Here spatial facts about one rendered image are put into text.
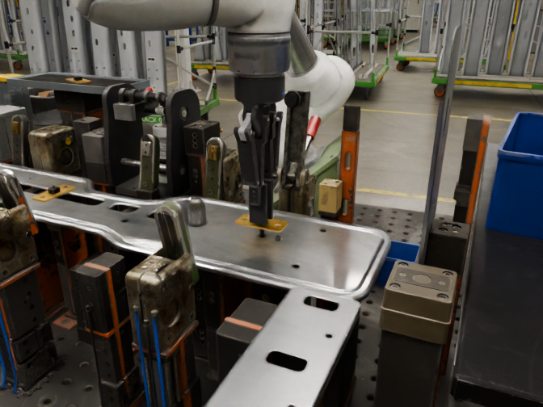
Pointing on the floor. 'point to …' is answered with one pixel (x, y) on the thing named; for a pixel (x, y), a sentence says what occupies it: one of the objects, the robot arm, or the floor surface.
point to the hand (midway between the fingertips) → (261, 200)
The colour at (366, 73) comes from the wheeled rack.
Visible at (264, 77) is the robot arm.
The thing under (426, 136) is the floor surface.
